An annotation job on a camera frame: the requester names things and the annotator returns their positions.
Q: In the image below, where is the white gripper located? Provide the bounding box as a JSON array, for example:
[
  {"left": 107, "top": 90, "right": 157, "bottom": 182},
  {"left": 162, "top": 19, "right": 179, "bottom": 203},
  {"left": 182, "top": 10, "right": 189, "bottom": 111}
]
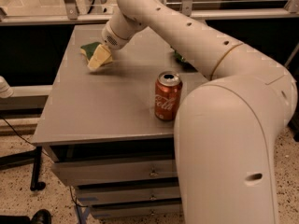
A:
[{"left": 87, "top": 14, "right": 137, "bottom": 71}]

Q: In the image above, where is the green and yellow sponge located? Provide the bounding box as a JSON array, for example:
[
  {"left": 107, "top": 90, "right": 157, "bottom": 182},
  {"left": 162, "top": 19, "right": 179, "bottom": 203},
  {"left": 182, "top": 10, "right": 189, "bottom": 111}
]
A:
[{"left": 80, "top": 42, "right": 100, "bottom": 62}]

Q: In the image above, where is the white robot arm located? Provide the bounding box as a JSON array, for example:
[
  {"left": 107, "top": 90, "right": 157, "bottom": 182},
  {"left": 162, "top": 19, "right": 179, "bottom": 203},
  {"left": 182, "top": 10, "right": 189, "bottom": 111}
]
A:
[{"left": 102, "top": 0, "right": 298, "bottom": 224}]

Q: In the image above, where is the green rice chip bag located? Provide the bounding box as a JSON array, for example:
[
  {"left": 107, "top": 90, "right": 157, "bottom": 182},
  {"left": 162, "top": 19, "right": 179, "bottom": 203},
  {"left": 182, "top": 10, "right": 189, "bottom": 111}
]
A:
[{"left": 173, "top": 49, "right": 187, "bottom": 63}]

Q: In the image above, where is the grey metal railing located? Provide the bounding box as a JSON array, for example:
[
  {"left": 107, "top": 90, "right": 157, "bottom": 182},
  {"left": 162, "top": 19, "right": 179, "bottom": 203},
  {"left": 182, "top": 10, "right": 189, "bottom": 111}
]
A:
[{"left": 0, "top": 0, "right": 298, "bottom": 26}]

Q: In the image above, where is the grey drawer cabinet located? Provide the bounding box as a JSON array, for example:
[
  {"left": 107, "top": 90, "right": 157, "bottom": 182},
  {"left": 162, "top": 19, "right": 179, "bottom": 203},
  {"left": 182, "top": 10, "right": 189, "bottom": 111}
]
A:
[{"left": 31, "top": 20, "right": 213, "bottom": 221}]

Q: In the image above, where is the red cola can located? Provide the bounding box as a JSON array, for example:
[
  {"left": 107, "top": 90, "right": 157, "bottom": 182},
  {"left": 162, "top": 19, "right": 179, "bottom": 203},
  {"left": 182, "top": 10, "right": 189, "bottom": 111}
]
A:
[{"left": 154, "top": 71, "right": 183, "bottom": 121}]

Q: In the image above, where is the black metal stand leg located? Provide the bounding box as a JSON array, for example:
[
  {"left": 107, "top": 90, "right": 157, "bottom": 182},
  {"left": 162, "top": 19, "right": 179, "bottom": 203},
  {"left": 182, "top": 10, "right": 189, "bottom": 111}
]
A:
[{"left": 0, "top": 146, "right": 47, "bottom": 192}]

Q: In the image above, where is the top grey drawer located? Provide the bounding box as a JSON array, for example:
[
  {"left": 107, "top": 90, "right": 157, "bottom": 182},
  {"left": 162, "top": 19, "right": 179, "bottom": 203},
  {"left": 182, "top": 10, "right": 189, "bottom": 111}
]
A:
[{"left": 51, "top": 155, "right": 177, "bottom": 186}]

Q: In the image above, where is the grey drawer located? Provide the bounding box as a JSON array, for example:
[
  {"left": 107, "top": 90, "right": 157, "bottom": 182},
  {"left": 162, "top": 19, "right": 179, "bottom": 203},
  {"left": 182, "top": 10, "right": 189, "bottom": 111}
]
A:
[
  {"left": 76, "top": 184, "right": 180, "bottom": 205},
  {"left": 51, "top": 155, "right": 177, "bottom": 186},
  {"left": 91, "top": 198, "right": 182, "bottom": 219}
]

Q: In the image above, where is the middle grey drawer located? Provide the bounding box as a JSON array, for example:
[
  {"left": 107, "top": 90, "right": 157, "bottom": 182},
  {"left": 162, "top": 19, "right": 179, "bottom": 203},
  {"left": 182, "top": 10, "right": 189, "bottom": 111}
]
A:
[{"left": 76, "top": 184, "right": 180, "bottom": 205}]

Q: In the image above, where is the bottom grey drawer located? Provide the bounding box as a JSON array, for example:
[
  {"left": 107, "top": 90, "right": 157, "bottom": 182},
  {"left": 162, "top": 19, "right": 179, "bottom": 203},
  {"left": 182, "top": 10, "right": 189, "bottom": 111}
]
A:
[{"left": 91, "top": 198, "right": 182, "bottom": 219}]

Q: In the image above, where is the black shoe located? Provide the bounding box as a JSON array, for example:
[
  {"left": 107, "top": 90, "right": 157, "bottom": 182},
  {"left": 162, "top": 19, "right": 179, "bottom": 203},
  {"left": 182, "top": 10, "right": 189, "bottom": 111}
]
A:
[{"left": 0, "top": 209, "right": 51, "bottom": 224}]

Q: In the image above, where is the black floor cable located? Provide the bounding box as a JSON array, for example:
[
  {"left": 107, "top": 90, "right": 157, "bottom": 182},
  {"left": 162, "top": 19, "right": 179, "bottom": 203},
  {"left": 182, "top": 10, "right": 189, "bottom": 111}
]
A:
[{"left": 0, "top": 115, "right": 52, "bottom": 159}]

